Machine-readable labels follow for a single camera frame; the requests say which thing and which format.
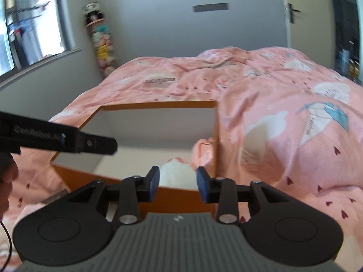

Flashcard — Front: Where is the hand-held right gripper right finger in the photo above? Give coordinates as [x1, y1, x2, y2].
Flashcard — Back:
[197, 167, 287, 224]

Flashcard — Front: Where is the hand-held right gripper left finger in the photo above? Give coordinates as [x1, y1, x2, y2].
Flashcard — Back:
[66, 166, 161, 225]

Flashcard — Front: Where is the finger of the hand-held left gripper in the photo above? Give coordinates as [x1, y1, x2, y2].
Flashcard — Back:
[80, 131, 118, 156]

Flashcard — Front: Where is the orange cardboard box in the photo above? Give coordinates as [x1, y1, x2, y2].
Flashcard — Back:
[49, 100, 220, 219]

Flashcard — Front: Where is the person's left hand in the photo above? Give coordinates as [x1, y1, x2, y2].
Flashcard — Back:
[0, 151, 19, 213]

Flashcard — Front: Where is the white plush toy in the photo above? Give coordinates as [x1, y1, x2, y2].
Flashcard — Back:
[158, 158, 199, 191]

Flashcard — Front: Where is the pink plastic gadget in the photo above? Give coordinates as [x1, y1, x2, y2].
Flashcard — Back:
[191, 137, 216, 176]

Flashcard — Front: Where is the clear tube of plush toys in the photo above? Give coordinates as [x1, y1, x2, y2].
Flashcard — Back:
[83, 6, 117, 77]

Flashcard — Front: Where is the pink printed blanket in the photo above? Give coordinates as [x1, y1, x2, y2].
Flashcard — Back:
[11, 47, 363, 272]

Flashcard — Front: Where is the window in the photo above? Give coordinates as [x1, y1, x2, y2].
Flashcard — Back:
[0, 0, 83, 90]

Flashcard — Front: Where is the panda plush toy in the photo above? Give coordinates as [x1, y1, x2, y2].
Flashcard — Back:
[82, 3, 100, 16]

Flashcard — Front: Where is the grey door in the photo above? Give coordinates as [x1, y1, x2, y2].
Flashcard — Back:
[279, 0, 336, 70]

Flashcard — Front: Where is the dark shelf unit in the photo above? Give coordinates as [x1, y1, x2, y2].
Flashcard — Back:
[331, 0, 363, 84]

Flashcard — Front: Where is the black cable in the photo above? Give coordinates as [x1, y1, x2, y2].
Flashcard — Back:
[0, 218, 13, 265]

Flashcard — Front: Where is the grey wall plaque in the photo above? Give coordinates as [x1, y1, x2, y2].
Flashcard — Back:
[192, 3, 229, 13]

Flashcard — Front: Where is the black door handle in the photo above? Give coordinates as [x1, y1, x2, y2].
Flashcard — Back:
[286, 3, 302, 24]

